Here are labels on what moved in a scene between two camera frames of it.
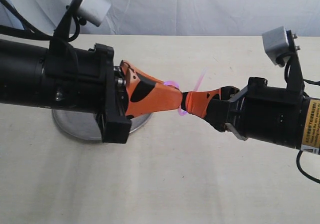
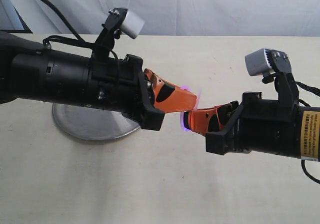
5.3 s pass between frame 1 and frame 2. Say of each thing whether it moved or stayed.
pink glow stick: moved
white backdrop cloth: stayed
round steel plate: stayed
